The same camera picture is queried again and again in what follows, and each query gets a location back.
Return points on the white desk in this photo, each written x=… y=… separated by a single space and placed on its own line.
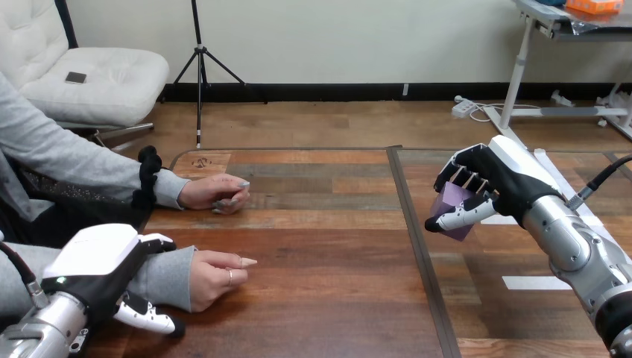
x=516 y=79

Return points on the dark smartphone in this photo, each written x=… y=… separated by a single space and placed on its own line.
x=75 y=77

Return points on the white cushioned chair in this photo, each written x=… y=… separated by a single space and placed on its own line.
x=98 y=84

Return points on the black ruffled wrist band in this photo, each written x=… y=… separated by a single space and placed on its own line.
x=147 y=178

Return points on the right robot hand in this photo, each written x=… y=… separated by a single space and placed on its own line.
x=508 y=178

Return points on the person's body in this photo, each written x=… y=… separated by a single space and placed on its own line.
x=74 y=210

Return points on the orange thing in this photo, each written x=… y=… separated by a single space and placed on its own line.
x=595 y=5

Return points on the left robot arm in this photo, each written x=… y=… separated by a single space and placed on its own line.
x=44 y=326

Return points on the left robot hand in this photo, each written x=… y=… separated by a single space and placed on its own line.
x=94 y=257

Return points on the black tripod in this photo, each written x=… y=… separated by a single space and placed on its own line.
x=200 y=64

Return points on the person's forearm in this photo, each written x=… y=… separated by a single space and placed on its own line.
x=74 y=148
x=165 y=276

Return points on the white power strip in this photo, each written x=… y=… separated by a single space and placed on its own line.
x=463 y=107

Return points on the purple block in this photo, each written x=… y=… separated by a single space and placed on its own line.
x=452 y=200

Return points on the person's hand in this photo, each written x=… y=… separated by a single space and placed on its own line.
x=210 y=190
x=212 y=279

